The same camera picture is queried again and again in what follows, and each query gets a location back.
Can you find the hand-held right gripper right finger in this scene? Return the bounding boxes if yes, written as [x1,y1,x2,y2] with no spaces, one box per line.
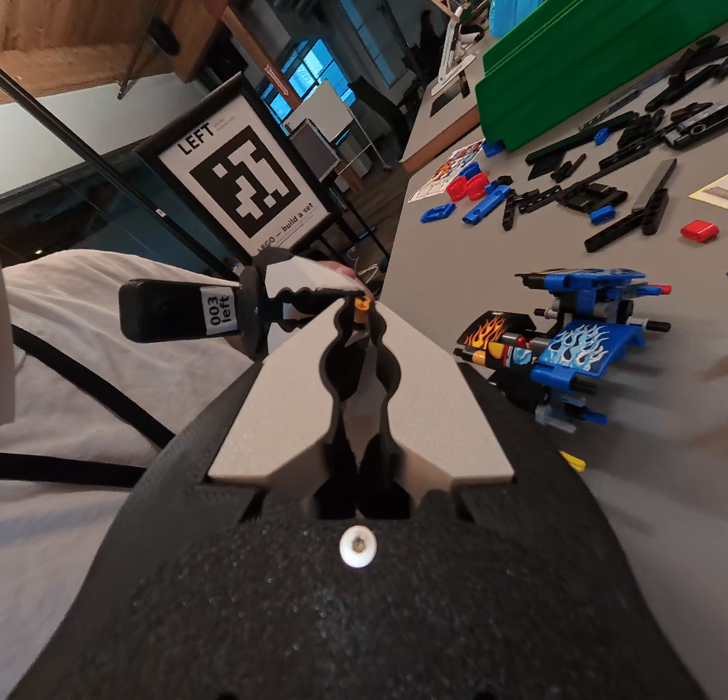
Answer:
[369,300,516,510]

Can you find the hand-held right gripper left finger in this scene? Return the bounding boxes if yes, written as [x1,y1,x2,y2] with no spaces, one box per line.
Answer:
[207,297,356,514]

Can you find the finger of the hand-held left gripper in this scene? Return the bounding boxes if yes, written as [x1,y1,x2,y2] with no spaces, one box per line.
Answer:
[266,304,320,360]
[253,249,366,315]

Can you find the black technic frame assembly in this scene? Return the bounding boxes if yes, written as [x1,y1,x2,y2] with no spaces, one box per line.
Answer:
[453,266,673,433]

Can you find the long blue lego beam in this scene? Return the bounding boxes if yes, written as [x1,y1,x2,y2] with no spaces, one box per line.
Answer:
[462,185,513,226]

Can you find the pile of black lego pieces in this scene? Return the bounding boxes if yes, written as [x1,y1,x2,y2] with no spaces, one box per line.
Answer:
[503,34,728,254]

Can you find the person's left hand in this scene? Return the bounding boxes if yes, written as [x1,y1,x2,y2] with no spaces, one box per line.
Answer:
[314,259,376,308]

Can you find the grey monitor screen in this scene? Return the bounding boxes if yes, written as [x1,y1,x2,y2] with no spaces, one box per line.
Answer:
[289,118,343,184]

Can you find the black metal rod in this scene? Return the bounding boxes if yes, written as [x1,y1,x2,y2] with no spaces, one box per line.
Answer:
[0,67,242,282]

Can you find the white board panel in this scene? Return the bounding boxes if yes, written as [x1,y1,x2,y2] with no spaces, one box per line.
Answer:
[283,79,355,138]

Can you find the colourful sticker sheet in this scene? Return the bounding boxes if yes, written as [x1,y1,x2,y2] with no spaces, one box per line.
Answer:
[408,139,488,203]

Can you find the white desk device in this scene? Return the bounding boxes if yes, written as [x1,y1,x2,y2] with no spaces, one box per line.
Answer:
[430,20,485,99]

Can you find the cyan chair back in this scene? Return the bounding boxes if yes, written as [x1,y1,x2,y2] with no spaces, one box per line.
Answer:
[489,0,548,41]

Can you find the green box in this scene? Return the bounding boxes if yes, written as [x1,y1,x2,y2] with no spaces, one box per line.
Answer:
[474,0,728,154]

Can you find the instruction booklet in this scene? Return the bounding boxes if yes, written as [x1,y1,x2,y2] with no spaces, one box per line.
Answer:
[687,175,728,204]

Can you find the black strap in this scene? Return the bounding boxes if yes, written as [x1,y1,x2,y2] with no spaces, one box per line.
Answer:
[10,324,176,449]
[0,451,150,489]

